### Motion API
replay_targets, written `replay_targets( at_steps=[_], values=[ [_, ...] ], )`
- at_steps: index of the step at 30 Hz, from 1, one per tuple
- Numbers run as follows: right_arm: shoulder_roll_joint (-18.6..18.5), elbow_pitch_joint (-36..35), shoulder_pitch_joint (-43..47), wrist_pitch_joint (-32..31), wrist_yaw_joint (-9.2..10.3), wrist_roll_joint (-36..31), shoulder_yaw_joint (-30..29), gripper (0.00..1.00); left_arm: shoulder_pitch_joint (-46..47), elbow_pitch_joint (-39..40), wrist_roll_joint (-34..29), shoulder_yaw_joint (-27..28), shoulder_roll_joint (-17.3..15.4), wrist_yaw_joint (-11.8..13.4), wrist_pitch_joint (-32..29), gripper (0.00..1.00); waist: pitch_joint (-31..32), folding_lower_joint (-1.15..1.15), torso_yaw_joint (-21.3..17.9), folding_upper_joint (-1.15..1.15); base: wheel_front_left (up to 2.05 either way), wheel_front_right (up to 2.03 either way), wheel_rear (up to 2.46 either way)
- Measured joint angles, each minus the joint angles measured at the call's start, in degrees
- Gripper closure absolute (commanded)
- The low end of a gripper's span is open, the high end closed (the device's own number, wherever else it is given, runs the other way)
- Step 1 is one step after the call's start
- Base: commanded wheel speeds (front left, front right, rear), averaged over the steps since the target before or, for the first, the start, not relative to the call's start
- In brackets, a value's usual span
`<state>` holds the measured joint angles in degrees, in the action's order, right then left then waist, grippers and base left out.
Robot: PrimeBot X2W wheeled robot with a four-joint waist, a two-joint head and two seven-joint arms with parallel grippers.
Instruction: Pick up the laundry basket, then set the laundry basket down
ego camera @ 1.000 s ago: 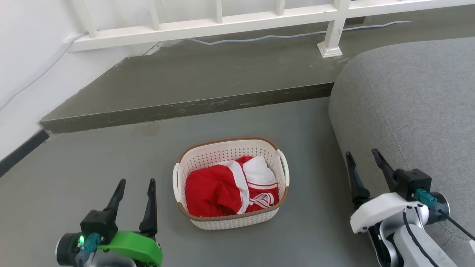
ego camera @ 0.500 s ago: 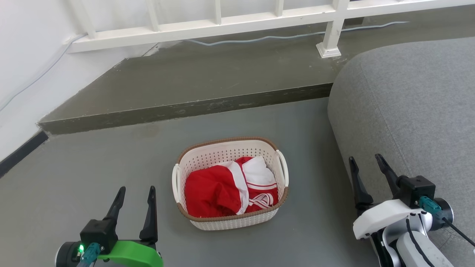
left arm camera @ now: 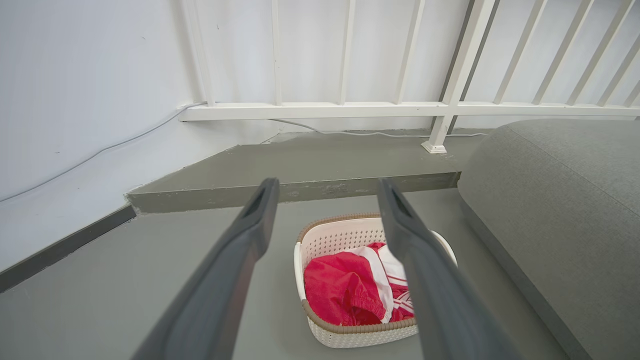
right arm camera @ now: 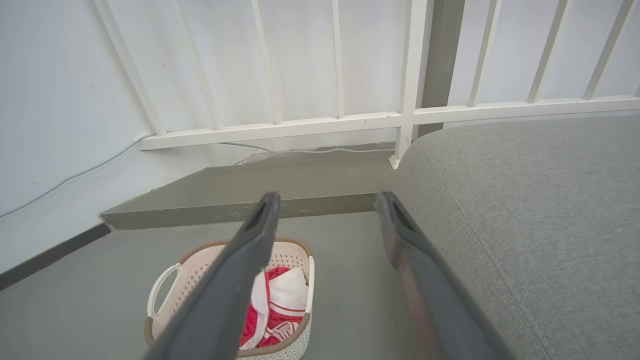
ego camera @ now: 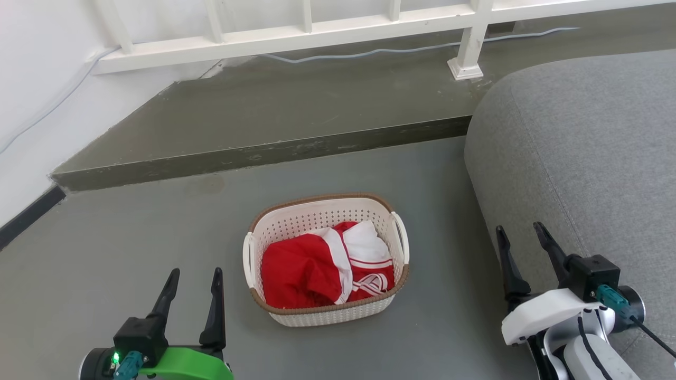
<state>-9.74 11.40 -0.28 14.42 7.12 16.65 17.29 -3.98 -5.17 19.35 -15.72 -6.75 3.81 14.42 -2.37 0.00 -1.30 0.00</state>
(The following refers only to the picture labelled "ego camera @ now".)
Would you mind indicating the red and white garment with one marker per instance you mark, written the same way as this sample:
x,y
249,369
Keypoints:
x,y
298,272

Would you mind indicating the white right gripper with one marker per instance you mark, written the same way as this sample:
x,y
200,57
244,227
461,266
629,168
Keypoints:
x,y
549,311

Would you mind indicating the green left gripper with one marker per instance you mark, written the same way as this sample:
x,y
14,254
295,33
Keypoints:
x,y
185,364

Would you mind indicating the black baseboard strip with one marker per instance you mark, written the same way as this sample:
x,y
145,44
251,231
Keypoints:
x,y
29,214

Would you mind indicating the white railing fence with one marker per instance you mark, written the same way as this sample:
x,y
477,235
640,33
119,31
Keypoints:
x,y
296,37

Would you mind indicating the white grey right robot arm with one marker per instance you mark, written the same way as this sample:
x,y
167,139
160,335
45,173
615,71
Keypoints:
x,y
607,364

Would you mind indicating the grey fabric sofa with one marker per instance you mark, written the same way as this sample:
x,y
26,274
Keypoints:
x,y
581,148

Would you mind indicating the white perforated laundry basket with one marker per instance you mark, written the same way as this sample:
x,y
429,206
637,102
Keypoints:
x,y
311,221

